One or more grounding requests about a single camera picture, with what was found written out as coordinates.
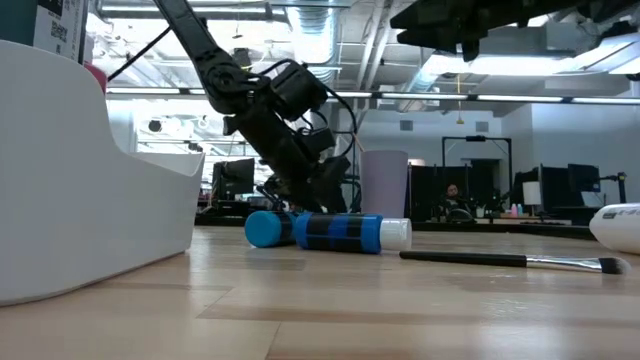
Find red paint bottle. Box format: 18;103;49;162
83;62;109;95

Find black ceiling-hung device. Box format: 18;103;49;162
233;47;254;69

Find large dark teal paint bottle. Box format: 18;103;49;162
0;0;90;65

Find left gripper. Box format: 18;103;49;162
224;60;352;214

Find blue glue stick near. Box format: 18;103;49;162
293;212;414;255

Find lavender plastic cup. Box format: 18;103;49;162
359;149;410;220

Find small light blue paint bottle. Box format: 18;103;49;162
243;210;299;249

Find silver ventilation duct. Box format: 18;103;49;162
284;0;346;86

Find long ceiling light strip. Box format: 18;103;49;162
105;87;640;106

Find black partition panel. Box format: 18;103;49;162
409;164;501;222

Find person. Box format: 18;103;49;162
439;182;476;222

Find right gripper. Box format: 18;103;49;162
390;0;601;62

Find white paint bottle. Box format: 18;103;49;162
588;202;640;256

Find black background monitor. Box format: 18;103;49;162
567;163;601;194
211;157;256;201

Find white plastic tray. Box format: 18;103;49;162
0;39;206;307

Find white table lamp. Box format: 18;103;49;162
522;181;542;206

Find black brush white-tipped bristles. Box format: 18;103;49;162
398;249;632;276

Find ceiling light panel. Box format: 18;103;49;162
424;34;640;77

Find black background rig frame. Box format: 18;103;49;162
441;135;513;221

